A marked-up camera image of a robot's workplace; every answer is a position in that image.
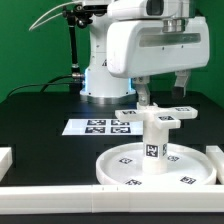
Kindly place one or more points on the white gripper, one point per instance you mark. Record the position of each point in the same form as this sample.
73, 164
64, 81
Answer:
141, 48

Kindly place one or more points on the white cross-shaped table base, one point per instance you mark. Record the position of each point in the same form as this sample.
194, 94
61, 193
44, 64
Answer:
155, 116

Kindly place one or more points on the white round table top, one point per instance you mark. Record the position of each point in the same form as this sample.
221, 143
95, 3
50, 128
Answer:
124, 165

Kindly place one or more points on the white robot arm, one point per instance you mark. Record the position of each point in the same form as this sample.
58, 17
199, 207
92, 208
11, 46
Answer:
122, 89

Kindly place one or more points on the white right block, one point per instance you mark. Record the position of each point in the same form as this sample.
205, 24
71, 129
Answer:
216, 156

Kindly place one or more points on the white block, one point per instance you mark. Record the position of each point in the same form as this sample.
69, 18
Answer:
5, 160
216, 156

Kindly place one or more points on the white marker sheet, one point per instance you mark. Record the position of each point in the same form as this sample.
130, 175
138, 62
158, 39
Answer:
81, 127

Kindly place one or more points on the white left block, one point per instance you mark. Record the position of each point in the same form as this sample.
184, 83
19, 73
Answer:
5, 160

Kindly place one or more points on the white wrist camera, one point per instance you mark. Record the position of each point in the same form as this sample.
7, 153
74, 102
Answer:
143, 9

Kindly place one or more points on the white front rail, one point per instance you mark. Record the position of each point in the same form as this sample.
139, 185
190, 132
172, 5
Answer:
102, 198

